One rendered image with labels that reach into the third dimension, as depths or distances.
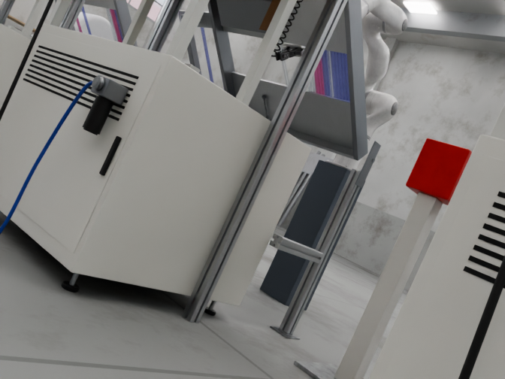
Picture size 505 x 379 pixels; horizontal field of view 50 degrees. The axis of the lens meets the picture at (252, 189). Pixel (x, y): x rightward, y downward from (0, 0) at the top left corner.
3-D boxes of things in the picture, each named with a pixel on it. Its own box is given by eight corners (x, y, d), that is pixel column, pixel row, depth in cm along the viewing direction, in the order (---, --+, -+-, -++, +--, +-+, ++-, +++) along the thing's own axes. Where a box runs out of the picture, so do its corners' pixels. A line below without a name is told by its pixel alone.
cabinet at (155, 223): (118, 242, 222) (182, 104, 223) (232, 323, 176) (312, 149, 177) (-42, 199, 173) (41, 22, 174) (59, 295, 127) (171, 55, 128)
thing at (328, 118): (237, 113, 243) (241, 110, 245) (357, 153, 200) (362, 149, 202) (228, 74, 233) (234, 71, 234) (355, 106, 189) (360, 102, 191)
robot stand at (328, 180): (281, 295, 281) (337, 171, 281) (306, 310, 268) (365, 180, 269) (258, 289, 268) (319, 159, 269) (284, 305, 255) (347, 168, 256)
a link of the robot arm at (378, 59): (373, 119, 265) (346, 112, 275) (387, 113, 273) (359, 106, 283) (386, 13, 242) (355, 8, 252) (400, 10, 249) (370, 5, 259)
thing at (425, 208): (332, 367, 180) (430, 151, 181) (394, 408, 164) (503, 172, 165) (293, 364, 162) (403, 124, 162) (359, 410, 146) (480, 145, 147)
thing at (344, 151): (233, 118, 243) (244, 112, 246) (353, 159, 199) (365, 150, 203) (232, 116, 242) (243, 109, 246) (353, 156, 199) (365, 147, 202)
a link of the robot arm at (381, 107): (352, 137, 277) (372, 94, 278) (385, 147, 266) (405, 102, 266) (343, 128, 268) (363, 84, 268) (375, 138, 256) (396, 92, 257)
